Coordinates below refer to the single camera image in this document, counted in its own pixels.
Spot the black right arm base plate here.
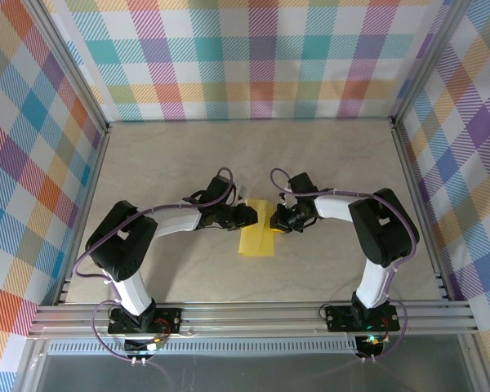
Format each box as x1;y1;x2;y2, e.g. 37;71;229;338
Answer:
325;305;401;332

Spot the slotted grey cable duct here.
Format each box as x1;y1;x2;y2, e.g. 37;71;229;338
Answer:
47;341;360;355

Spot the aluminium left corner post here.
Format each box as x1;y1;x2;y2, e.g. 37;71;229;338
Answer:
24;0;112;136

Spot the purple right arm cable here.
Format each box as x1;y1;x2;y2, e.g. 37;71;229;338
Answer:
269;167;421;364

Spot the aluminium front rail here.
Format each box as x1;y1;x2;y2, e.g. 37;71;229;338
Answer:
28;300;481;338

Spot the aluminium rail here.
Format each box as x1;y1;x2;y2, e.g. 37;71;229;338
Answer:
51;124;114;307
105;116;395;126
28;300;481;338
390;118;452;303

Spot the yellow paper sheet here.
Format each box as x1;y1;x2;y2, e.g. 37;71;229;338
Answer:
237;198;278;257

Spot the aluminium left side rail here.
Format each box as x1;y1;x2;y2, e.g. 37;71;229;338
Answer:
51;124;114;307

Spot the aluminium corner post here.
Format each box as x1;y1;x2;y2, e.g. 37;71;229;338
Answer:
24;0;112;136
390;0;474;130

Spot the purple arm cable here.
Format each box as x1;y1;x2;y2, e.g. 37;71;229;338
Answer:
73;166;236;364
269;167;421;364

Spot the black right connector bracket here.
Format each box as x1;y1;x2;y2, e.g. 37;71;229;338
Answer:
355;334;387;357

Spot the black connector bracket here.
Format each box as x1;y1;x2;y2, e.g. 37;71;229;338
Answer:
355;334;387;357
124;337;165;354

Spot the aluminium back rail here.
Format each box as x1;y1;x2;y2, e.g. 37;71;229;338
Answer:
105;116;395;126

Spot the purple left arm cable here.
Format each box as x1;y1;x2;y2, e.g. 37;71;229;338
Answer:
73;166;236;364

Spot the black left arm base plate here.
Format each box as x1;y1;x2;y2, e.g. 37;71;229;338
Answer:
107;306;184;332

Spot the aluminium right corner post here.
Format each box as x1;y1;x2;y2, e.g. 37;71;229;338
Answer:
390;0;474;130

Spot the grey metal panel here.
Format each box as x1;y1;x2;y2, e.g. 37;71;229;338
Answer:
24;353;474;392

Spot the aluminium lower frame bar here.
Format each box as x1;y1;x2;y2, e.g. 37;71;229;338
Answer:
459;338;490;392
14;338;46;392

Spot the black left connector bracket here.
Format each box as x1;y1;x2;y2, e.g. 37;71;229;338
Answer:
124;337;165;354

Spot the aluminium right side rail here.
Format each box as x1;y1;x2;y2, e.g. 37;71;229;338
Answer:
390;118;452;303

